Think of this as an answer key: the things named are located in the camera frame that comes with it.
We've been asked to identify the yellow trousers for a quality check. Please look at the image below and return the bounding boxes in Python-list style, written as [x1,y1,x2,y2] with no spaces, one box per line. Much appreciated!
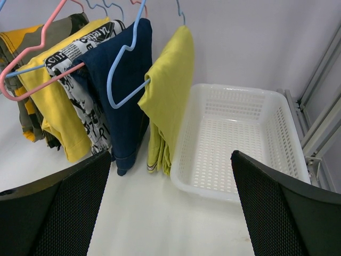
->
[18,18,109,162]

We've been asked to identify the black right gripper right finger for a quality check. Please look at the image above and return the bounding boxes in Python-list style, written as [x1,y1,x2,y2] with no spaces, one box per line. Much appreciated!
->
[231,150,340,255]

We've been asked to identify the navy blue trousers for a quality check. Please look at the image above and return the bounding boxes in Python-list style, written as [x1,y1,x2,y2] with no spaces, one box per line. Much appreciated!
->
[71,18,152,176]

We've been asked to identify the olive green trousers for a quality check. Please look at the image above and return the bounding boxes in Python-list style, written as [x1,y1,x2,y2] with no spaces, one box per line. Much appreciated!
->
[138,25,195,175]

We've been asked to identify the camouflage trousers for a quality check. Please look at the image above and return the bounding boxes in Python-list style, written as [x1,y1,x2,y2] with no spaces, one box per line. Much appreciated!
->
[0,12,90,150]

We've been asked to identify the white plastic basket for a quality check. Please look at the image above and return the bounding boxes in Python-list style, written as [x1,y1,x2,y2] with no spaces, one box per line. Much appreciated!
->
[170,84,310,202]

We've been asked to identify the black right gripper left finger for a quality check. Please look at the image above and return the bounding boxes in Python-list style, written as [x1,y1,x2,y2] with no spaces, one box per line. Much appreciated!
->
[1,151,111,255]

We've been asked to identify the blue hanger of print trousers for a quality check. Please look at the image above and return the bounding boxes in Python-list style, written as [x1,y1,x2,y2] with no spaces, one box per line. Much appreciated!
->
[102,0,126,23]

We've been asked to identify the blue hanger of olive trousers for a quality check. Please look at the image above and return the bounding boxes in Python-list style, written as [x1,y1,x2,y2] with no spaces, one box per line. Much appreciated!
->
[106,0,187,109]

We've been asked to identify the aluminium frame right post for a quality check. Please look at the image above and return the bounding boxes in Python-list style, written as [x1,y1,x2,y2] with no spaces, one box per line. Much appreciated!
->
[279,27,340,193]

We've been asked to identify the black white print trousers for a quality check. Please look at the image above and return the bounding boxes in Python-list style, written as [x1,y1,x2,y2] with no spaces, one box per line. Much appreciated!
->
[44,19,125,154]

